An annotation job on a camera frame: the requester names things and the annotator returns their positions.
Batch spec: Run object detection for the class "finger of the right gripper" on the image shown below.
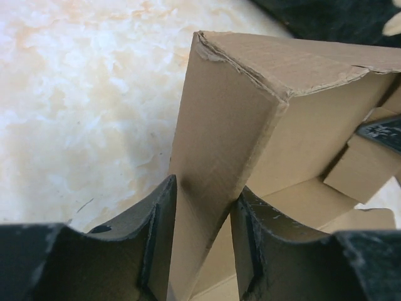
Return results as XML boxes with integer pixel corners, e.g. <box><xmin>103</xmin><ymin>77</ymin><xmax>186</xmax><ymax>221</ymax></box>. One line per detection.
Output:
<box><xmin>356</xmin><ymin>116</ymin><xmax>400</xmax><ymax>147</ymax></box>

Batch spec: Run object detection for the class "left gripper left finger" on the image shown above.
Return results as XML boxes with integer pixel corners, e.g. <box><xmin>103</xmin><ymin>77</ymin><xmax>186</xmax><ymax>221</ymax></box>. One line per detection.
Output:
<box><xmin>1</xmin><ymin>175</ymin><xmax>177</xmax><ymax>300</ymax></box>

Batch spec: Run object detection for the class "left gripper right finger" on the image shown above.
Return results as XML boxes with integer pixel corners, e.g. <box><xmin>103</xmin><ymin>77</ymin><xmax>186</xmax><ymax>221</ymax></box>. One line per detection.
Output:
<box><xmin>230</xmin><ymin>188</ymin><xmax>400</xmax><ymax>300</ymax></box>

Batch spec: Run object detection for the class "brown cardboard box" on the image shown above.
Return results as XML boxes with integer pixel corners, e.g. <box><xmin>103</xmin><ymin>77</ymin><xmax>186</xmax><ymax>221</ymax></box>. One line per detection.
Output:
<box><xmin>169</xmin><ymin>31</ymin><xmax>400</xmax><ymax>300</ymax></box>

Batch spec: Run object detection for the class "black plush flower-pattern bag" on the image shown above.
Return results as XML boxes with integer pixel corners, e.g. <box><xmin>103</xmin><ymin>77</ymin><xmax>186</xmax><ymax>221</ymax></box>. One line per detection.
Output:
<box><xmin>254</xmin><ymin>0</ymin><xmax>400</xmax><ymax>48</ymax></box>

